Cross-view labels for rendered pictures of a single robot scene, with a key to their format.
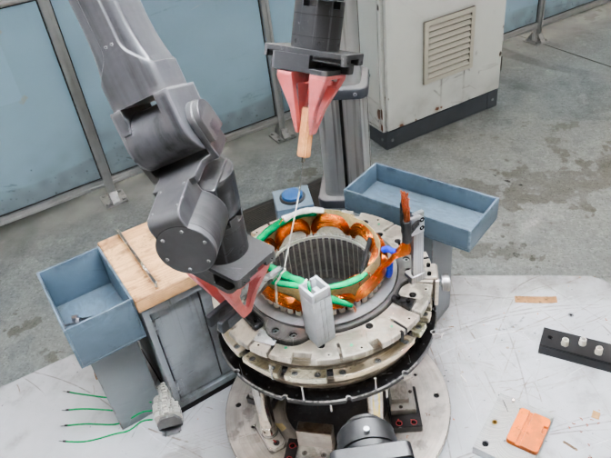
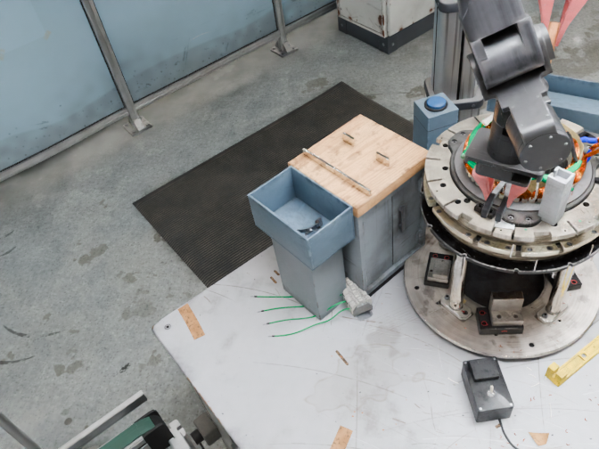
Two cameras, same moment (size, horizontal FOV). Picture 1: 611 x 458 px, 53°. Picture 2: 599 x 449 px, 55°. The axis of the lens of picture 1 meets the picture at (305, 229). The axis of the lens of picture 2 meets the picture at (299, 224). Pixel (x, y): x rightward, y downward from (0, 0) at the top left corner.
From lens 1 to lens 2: 0.45 m
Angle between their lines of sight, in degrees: 10
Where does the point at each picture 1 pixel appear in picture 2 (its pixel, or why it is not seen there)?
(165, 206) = (533, 118)
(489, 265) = not seen: hidden behind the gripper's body
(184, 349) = (374, 246)
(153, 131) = (510, 54)
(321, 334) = (558, 215)
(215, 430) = (401, 310)
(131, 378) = (332, 276)
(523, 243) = not seen: hidden behind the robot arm
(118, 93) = (482, 23)
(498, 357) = not seen: outside the picture
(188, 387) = (371, 278)
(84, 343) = (317, 248)
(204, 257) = (558, 157)
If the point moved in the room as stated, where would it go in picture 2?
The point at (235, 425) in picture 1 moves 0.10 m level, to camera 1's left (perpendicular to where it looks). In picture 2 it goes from (422, 304) to (373, 316)
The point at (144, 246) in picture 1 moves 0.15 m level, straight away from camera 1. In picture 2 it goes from (334, 161) to (294, 124)
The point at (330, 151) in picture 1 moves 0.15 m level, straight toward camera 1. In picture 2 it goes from (448, 60) to (471, 95)
